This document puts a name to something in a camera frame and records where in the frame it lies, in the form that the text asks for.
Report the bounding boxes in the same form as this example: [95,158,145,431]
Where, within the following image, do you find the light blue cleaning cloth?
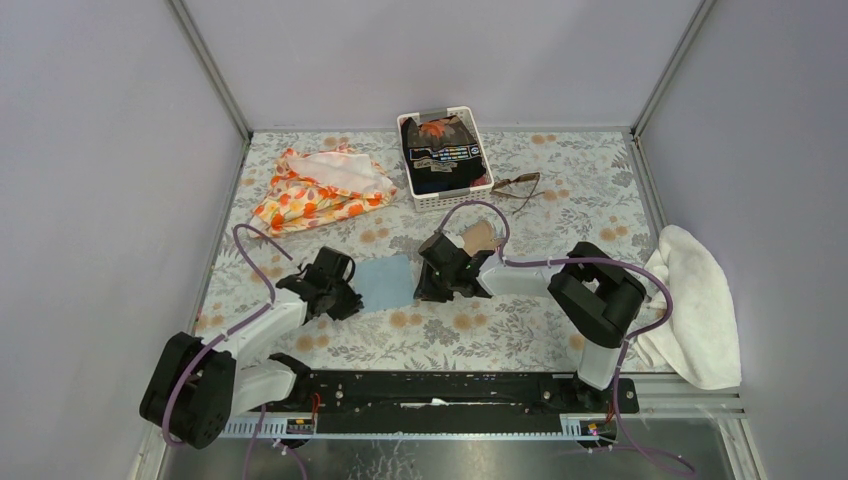
[351,255,415,313]

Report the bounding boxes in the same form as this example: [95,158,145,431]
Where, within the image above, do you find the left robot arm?
[139,247,363,449]

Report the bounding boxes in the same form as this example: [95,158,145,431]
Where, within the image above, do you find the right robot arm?
[414,232,646,412]

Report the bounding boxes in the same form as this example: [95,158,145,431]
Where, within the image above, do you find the brown tinted sunglasses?
[491,172,543,214]

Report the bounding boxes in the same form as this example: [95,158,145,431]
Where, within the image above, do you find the orange floral cloth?
[249,143,398,237]

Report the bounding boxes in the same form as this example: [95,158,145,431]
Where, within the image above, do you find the white perforated plastic basket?
[397,106,494,213]

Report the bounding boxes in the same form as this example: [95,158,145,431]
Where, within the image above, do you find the black printed folded garment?
[400,115,489,196]

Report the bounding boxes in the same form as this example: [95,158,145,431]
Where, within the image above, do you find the floral patterned tablecloth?
[195,131,655,371]

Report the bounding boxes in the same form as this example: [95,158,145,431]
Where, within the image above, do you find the white towel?
[633,225,742,390]

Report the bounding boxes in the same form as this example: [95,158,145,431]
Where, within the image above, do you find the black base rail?
[267,354,640,435]

